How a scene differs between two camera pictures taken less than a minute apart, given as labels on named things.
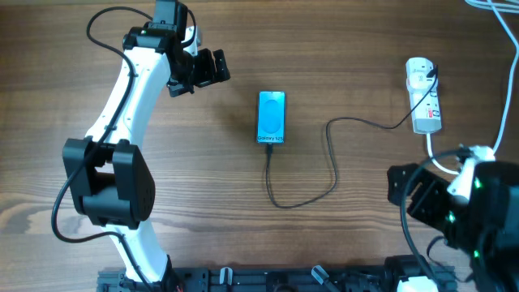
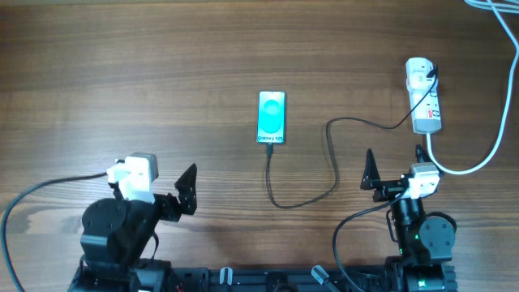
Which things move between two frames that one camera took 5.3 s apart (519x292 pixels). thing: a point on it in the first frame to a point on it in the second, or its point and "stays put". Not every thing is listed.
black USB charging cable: [333, 148] stays put
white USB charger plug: [418, 80] stays put
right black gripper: [433, 186] to [388, 189]
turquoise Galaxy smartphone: [271, 120] stays put
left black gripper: [208, 75] to [173, 208]
